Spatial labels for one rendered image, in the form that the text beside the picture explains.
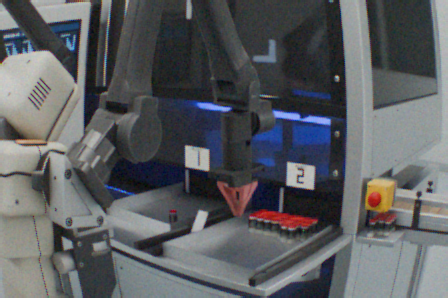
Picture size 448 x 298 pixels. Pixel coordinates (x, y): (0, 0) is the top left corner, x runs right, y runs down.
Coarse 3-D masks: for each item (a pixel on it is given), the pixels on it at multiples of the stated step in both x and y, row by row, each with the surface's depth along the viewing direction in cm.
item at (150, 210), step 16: (144, 192) 179; (160, 192) 185; (176, 192) 190; (112, 208) 165; (128, 208) 173; (144, 208) 174; (160, 208) 175; (176, 208) 176; (192, 208) 176; (208, 208) 176; (224, 208) 167; (144, 224) 157; (160, 224) 153; (176, 224) 153
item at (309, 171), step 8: (288, 168) 158; (296, 168) 156; (304, 168) 155; (312, 168) 153; (288, 176) 158; (296, 176) 157; (304, 176) 155; (312, 176) 153; (288, 184) 158; (296, 184) 157; (304, 184) 155; (312, 184) 154
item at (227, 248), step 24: (240, 216) 159; (192, 240) 145; (216, 240) 149; (240, 240) 149; (264, 240) 148; (312, 240) 139; (192, 264) 132; (216, 264) 127; (240, 264) 132; (264, 264) 124
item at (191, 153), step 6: (186, 150) 178; (192, 150) 177; (198, 150) 175; (204, 150) 174; (186, 156) 179; (192, 156) 177; (204, 156) 174; (186, 162) 179; (192, 162) 178; (204, 162) 175; (198, 168) 176; (204, 168) 175
